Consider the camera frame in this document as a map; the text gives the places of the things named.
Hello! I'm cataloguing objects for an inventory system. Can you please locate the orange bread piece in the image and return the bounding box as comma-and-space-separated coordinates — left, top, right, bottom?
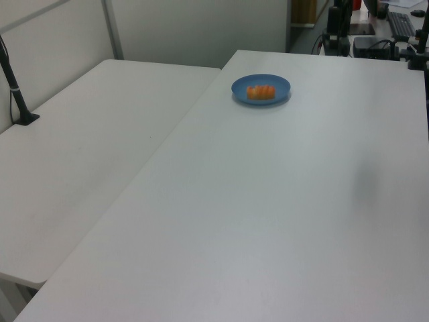
247, 85, 277, 101

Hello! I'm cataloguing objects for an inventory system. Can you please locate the blue round plate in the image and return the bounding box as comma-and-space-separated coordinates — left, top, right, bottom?
231, 74, 292, 108

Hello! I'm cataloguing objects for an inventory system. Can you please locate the white side table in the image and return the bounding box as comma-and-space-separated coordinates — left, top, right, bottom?
0, 59, 223, 322

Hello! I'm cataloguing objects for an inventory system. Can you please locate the brown wooden board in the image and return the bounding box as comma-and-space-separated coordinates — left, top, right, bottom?
290, 0, 318, 25

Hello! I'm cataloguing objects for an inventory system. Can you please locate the black stand with base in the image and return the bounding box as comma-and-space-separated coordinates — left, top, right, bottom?
320, 0, 354, 57

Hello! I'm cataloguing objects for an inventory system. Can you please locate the black cylinder device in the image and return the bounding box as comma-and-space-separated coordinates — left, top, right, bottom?
326, 5, 340, 35

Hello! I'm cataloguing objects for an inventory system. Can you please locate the dark grey box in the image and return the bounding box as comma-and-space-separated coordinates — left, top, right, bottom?
353, 36, 401, 62

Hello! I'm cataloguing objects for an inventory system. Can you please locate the black flat pad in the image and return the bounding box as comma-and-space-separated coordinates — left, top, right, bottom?
349, 22, 377, 36

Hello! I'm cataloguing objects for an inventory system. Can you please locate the black keyboard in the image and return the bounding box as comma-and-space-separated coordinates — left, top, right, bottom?
386, 11, 417, 38

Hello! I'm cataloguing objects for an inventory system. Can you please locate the black clamp stand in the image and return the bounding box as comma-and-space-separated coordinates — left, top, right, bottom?
400, 13, 429, 72

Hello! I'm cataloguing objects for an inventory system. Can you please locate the grey metal partition post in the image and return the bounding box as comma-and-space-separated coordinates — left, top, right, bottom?
101, 0, 125, 61

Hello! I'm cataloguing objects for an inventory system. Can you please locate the black camera pole with clamp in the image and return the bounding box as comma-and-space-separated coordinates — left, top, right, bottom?
0, 33, 41, 127

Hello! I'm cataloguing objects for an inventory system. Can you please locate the grey partition rail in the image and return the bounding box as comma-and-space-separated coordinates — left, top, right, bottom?
0, 0, 105, 35

